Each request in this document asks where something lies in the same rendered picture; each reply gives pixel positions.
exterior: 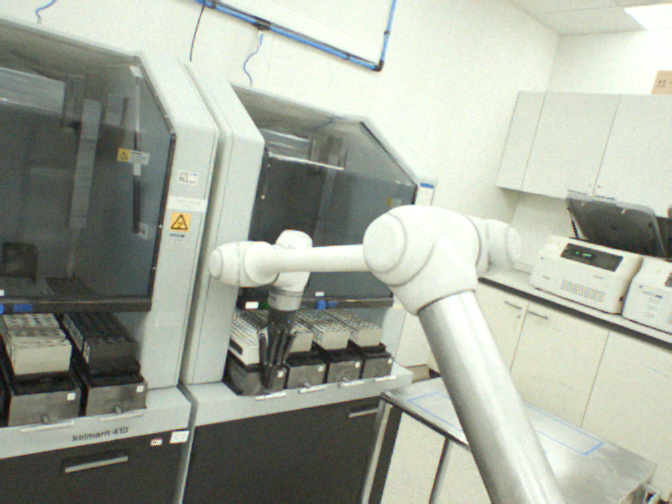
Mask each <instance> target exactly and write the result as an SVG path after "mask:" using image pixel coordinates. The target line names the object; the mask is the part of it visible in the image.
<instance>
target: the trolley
mask: <svg viewBox="0 0 672 504"><path fill-rule="evenodd" d="M521 399H522V398H521ZM522 402H523V404H524V406H525V409H526V411H527V413H528V415H529V418H530V420H531V422H532V424H533V427H534V429H535V431H536V433H537V436H538V438H539V440H540V442H541V445H542V447H543V449H544V451H545V454H546V456H547V458H548V461H549V463H550V465H551V467H552V470H553V472H554V474H555V476H556V479H557V481H558V483H559V485H560V488H561V490H562V492H563V494H564V497H565V499H566V501H567V503H568V504H622V503H623V502H624V501H625V500H627V499H628V498H629V497H630V496H631V495H632V494H633V493H634V492H635V493H634V496H633V499H632V502H631V504H644V503H645V500H646V497H647V494H648V492H649V493H651V494H653V495H654V497H653V498H652V499H651V500H650V501H649V502H648V503H647V504H656V503H657V502H658V501H659V500H660V499H661V498H662V496H663V492H662V491H660V490H658V489H656V488H654V487H653V486H651V482H652V479H653V476H654V473H655V471H656V470H657V468H658V464H656V463H654V462H652V461H650V460H648V459H646V458H644V457H642V456H640V455H638V454H636V453H634V452H632V451H630V450H627V449H625V448H623V447H621V446H619V445H617V444H615V443H613V442H611V441H609V440H607V439H605V438H603V437H601V436H598V435H596V434H594V433H592V432H590V431H588V430H586V429H584V428H582V427H580V426H578V425H576V424H574V423H572V422H570V421H567V420H565V419H563V418H561V417H559V416H557V415H555V414H553V413H551V412H549V411H547V410H545V409H543V408H541V407H538V406H536V405H534V404H532V403H530V402H528V401H526V400H524V399H522ZM391 405H392V406H393V407H395V408H397V409H398V410H400V411H402V412H403V413H405V414H407V415H408V416H410V417H412V418H413V419H415V420H417V421H418V422H420V423H422V424H423V425H425V426H427V427H428V428H430V429H432V430H433V431H435V432H437V433H438V434H440V435H441V436H443V437H445V440H444V444H443V448H442V452H441V456H440V459H439V463H438V467H437V471H436V475H435V479H434V483H433V487H432V490H431V494H430V498H429V502H428V504H438V500H439V497H440V493H441V489H442V485H443V481H444V477H445V474H446V470H447V466H448V462H449V458H450V454H451V451H452V447H453V443H455V444H456V445H458V446H460V447H461V448H463V449H465V450H466V451H468V452H470V453H471V451H470V448H469V446H468V443H467V441H466V438H465V436H464V433H463V431H462V428H461V425H460V423H459V420H458V418H457V415H456V413H455V410H454V408H453V405H452V402H451V400H450V397H449V395H448V392H447V390H446V387H445V385H444V382H443V380H442V377H440V378H435V379H431V380H427V381H423V382H419V383H415V384H411V385H407V386H403V387H399V388H395V389H391V390H387V391H383V392H381V393H380V403H379V407H378V411H377V416H376V420H375V424H374V429H373V433H372V437H371V441H370V446H369V450H368V454H367V459H366V463H365V467H364V471H363V476H362V480H361V484H360V489H359V493H358V497H357V501H356V504H368V500H369V495H370V491H371V487H372V483H373V478H374V474H375V470H376V466H377V462H378V457H379V453H380V449H381V445H382V440H383V436H384V432H385V428H386V424H387V419H388V415H389V411H390V407H391Z"/></svg>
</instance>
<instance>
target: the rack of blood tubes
mask: <svg viewBox="0 0 672 504"><path fill-rule="evenodd" d="M257 331H258V330H256V329H255V328H253V327H252V326H251V325H249V324H248V323H247V322H245V321H244V320H242V319H241V318H239V319H236V318H234V319H233V322H232V328H231V333H230V339H229V344H228V349H229V350H231V351H232V352H233V353H234V354H235V355H236V356H238V357H239V358H240V359H241V360H242V361H243V362H245V364H251V363H259V340H258V336H257V334H256V332H257Z"/></svg>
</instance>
